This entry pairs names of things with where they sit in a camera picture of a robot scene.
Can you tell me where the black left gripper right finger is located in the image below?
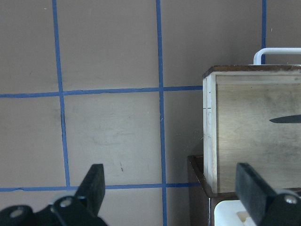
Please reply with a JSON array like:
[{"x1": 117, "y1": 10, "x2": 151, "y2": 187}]
[{"x1": 235, "y1": 163, "x2": 301, "y2": 226}]

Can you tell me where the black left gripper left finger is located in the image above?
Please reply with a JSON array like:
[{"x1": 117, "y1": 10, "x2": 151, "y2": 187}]
[{"x1": 0, "y1": 164, "x2": 107, "y2": 226}]

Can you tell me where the wooden drawer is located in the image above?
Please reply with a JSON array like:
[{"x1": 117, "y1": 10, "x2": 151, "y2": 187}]
[{"x1": 203, "y1": 65, "x2": 301, "y2": 193}]

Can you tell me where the white plastic tray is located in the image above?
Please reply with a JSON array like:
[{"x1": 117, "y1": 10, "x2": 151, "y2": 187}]
[{"x1": 214, "y1": 188, "x2": 301, "y2": 226}]

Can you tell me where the white drawer handle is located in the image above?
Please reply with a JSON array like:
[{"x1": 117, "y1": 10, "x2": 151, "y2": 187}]
[{"x1": 253, "y1": 48, "x2": 301, "y2": 65}]

